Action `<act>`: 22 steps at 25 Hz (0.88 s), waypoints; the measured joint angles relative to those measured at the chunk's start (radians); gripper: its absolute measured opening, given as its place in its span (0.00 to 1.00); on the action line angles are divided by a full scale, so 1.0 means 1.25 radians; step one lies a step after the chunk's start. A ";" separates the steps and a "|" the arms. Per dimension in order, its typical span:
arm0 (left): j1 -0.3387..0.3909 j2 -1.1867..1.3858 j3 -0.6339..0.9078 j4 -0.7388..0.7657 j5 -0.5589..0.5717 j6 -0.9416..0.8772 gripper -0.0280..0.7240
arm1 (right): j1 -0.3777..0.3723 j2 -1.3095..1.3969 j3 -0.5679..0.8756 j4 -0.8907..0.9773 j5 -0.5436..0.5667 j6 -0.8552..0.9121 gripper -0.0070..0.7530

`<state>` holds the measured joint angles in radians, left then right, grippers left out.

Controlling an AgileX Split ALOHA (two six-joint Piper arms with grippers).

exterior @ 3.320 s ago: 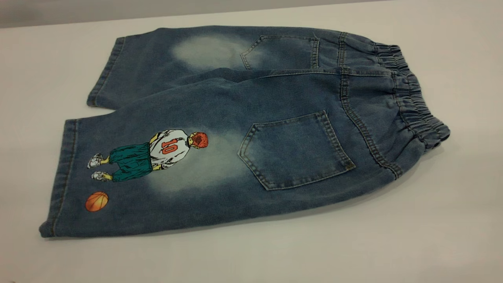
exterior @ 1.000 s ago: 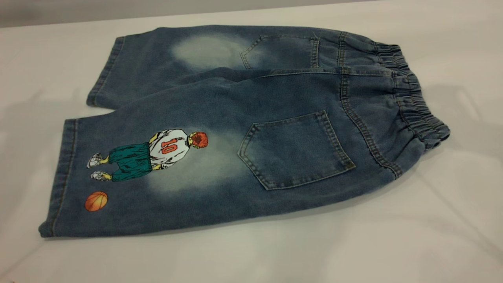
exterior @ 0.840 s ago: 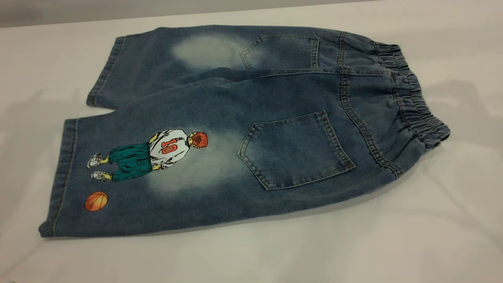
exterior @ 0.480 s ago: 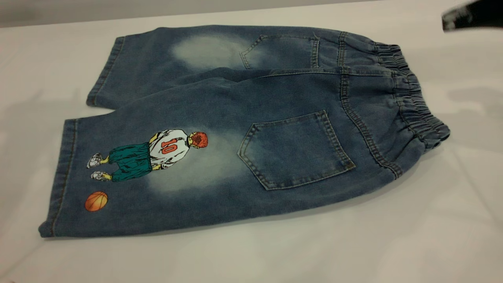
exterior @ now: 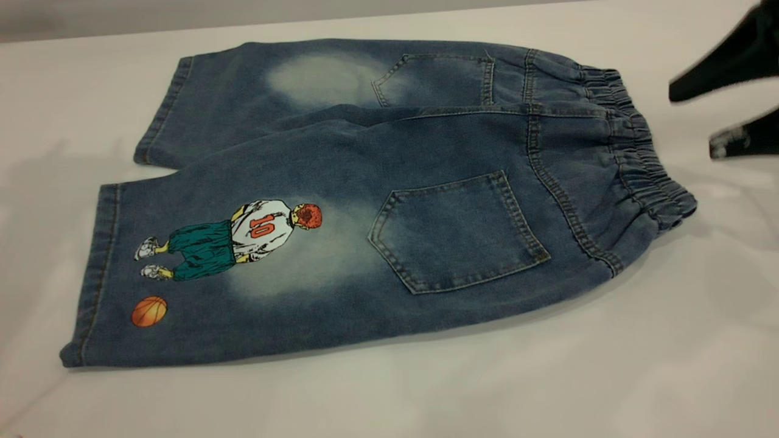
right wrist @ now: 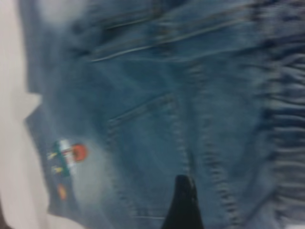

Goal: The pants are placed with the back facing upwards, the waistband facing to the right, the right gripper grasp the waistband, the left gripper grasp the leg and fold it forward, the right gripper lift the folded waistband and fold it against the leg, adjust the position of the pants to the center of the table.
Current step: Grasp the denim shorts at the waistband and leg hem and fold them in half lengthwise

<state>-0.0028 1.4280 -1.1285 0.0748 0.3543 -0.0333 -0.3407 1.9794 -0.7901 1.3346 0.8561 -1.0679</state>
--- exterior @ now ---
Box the blue denim pants basketball print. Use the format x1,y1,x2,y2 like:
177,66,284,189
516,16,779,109
60,39,698,369

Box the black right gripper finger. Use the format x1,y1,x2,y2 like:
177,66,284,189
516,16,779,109
709,108,779,160
669,0,779,103

